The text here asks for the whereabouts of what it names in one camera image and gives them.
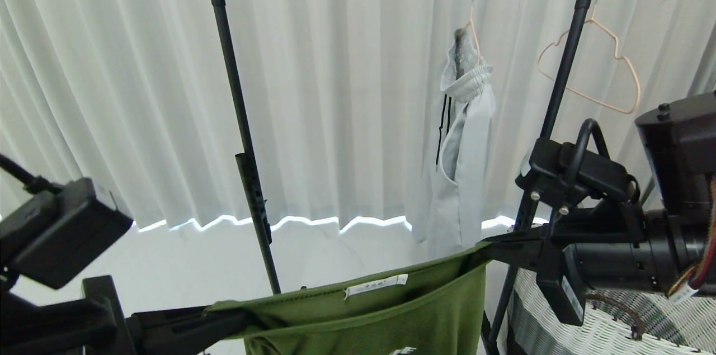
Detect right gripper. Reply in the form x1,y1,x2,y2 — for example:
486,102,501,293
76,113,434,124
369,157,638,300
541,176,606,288
537,232,703,326

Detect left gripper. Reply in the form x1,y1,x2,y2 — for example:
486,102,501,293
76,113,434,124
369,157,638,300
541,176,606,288
0,276,138,355

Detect pale grey shorts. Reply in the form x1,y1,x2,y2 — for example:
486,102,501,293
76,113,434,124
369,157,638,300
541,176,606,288
411,28,497,247

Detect green garment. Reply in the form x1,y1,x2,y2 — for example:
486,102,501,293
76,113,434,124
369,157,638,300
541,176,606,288
204,242,493,355

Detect white laundry basket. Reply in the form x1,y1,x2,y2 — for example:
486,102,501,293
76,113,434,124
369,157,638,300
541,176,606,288
506,268,716,355

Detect white curtain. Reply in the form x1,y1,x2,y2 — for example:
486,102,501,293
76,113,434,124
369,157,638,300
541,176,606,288
0,0,716,233

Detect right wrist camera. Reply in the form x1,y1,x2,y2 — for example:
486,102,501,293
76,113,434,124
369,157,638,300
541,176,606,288
515,137,641,216

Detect black cable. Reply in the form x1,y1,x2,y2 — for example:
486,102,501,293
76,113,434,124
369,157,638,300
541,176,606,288
564,119,611,185
0,154,59,195

